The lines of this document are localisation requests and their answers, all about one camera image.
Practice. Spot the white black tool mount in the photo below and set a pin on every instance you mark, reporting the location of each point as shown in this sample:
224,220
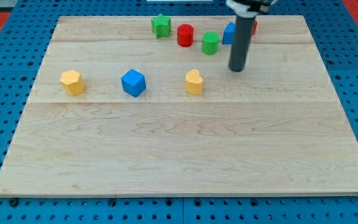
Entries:
250,8

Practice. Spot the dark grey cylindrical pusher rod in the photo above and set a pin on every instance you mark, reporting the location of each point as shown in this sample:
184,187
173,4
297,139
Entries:
243,31

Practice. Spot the red star block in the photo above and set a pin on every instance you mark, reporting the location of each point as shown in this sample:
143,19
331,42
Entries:
255,27

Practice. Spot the blue triangle block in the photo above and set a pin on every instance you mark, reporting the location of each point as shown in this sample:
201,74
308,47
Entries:
228,34

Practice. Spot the green star block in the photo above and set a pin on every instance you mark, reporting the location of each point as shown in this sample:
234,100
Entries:
161,26

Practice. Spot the green cylinder block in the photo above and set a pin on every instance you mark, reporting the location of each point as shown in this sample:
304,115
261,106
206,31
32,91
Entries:
210,43

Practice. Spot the yellow heart block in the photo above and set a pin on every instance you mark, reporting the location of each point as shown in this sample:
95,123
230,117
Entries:
194,82

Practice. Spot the red cylinder block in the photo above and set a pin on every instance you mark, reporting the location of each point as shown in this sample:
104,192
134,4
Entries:
185,35

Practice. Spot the blue cube block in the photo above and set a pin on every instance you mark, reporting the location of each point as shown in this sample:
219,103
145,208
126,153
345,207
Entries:
133,83

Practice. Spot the light wooden board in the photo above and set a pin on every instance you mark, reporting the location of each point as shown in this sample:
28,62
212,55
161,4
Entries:
275,129

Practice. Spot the yellow hexagon block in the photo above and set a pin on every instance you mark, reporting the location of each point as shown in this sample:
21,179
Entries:
72,82

